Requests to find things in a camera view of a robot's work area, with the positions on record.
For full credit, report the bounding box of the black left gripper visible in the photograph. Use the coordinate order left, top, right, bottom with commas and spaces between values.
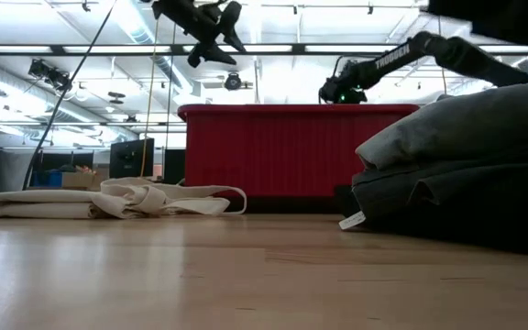
151, 0, 248, 69

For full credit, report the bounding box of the light grey garment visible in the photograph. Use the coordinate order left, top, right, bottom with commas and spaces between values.
355, 81, 528, 171

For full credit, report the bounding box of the dark grey shirt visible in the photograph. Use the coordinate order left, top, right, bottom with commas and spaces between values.
338, 141, 528, 230

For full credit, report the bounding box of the black garment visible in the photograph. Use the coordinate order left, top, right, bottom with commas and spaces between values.
336, 185, 528, 259

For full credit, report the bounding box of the red plastic laundry bin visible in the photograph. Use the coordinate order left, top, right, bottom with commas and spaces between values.
177, 104, 421, 199

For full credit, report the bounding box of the blue storage bin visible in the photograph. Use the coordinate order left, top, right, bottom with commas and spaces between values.
32, 170, 63, 188

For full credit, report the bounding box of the black background panel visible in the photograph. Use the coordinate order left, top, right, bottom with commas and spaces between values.
162, 148, 187, 186

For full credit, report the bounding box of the black computer monitor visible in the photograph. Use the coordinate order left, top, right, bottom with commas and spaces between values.
109, 137, 155, 179

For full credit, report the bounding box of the brown cardboard box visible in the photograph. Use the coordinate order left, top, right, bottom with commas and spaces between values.
60, 170, 109, 190

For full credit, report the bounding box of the white canvas tote bag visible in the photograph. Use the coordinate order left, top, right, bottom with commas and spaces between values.
0, 177, 248, 220

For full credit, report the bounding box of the round black ceiling camera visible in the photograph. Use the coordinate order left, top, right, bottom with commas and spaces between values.
225, 71, 243, 91

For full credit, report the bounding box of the thin black hanging cable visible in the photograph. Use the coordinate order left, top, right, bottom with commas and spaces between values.
165, 22, 178, 180

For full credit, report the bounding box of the yellow hanging cable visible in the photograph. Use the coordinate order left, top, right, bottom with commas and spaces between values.
436, 16, 448, 95
139, 17, 160, 178

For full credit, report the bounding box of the long black cable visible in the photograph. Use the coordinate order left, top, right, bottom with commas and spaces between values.
21, 0, 118, 192

